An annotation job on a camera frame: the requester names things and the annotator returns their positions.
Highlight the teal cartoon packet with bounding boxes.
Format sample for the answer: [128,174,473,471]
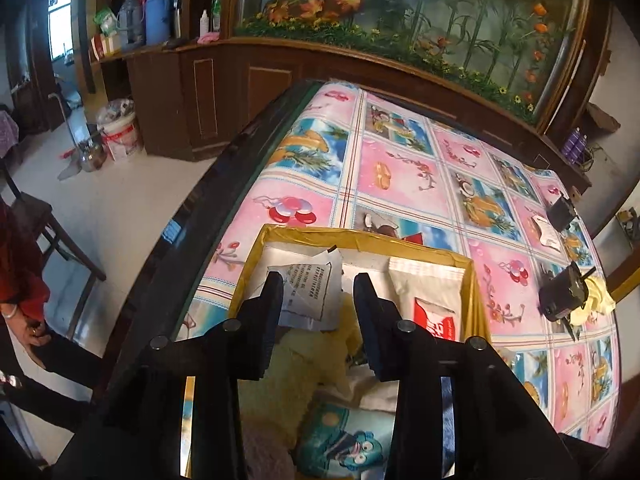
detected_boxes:
[295,402,396,478]

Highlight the red box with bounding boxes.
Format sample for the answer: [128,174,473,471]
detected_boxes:
[90,35,123,58]

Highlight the small white packet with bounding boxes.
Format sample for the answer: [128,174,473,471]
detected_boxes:
[530,215,562,250]

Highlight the blue thermos jug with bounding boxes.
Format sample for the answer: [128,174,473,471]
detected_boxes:
[145,0,173,46]

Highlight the yellow plush toy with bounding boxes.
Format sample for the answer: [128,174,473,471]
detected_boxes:
[240,330,361,441]

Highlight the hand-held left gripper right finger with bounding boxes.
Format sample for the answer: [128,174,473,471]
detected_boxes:
[352,272,591,480]

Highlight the clear large bottle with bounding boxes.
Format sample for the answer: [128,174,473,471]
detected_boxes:
[117,0,146,46]

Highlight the brown cardboard piece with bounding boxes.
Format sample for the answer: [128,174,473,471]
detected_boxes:
[587,102,621,133]

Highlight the aquarium with artificial plants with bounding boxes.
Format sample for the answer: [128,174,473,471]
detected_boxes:
[232,0,588,126]

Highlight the white packet red label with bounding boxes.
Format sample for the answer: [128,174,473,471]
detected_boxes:
[390,257,468,346]

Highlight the yellow cloth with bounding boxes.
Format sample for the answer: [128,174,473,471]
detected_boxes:
[570,275,618,326]

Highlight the black motor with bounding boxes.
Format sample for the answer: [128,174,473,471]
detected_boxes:
[537,262,588,323]

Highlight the green white bag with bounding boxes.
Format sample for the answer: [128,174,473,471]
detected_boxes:
[94,7,121,36]

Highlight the wooden chair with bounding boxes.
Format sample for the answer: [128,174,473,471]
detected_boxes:
[0,160,108,281]

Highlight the wooden cabinet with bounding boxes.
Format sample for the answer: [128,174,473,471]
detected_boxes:
[90,37,591,196]

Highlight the small black device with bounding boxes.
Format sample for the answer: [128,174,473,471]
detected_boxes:
[546,192,576,231]

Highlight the white plastic bucket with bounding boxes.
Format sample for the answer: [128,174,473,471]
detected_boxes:
[97,100,143,161]

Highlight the gold-rimmed cardboard box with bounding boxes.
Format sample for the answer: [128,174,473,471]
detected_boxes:
[182,224,493,480]

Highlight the white towel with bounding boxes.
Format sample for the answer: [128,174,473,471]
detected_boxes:
[345,365,398,411]

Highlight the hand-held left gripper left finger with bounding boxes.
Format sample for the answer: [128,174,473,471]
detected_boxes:
[52,271,286,480]

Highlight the metal cane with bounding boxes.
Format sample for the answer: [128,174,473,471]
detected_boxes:
[47,92,81,146]

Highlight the purple bottles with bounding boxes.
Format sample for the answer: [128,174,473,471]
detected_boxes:
[562,127,588,163]

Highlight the steel pot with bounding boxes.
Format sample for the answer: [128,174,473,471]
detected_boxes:
[77,140,106,173]

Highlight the white printed packet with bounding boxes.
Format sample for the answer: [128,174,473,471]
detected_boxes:
[267,247,346,333]

